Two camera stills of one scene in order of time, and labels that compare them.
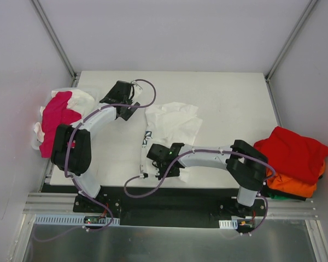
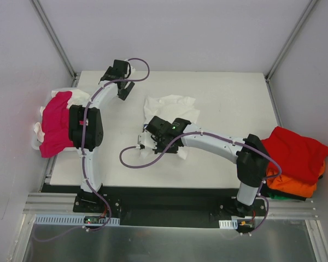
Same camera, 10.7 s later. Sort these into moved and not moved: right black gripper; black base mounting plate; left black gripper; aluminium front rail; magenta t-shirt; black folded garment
Moved: left black gripper; right black gripper
Not moved: aluminium front rail; magenta t-shirt; black folded garment; black base mounting plate
